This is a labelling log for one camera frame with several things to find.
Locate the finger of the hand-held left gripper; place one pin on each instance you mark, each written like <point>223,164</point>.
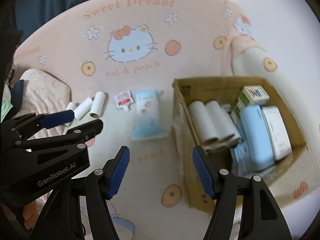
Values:
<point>82,130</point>
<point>58,118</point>

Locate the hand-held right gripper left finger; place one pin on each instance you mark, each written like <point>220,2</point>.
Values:
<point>119,172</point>

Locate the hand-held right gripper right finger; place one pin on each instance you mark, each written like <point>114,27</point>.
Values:
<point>203,172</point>

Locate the white paper roll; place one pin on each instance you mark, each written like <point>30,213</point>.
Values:
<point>83,108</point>
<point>221,120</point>
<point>98,103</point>
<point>200,120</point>
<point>71,107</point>

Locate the white red spout pouch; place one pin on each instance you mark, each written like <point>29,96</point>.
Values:
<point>122,99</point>

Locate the brown cardboard box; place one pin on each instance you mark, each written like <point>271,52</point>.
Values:
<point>220,85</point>

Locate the floral pillow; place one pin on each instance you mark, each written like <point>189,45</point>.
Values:
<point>42,90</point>

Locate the light blue tissue pack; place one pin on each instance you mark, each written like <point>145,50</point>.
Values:
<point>148,120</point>

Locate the plain blue soft pack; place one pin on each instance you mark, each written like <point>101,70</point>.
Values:
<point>257,135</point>

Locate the green white carton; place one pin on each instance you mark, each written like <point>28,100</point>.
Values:
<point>237,107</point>

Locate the white soft pack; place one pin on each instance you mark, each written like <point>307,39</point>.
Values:
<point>275,130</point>

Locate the white carton with blue print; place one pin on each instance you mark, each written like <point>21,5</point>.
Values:
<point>255,93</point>

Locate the dark teal cloth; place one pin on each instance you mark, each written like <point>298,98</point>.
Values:
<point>55,2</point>

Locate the pink cat print blanket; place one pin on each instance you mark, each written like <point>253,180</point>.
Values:
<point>150,22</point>

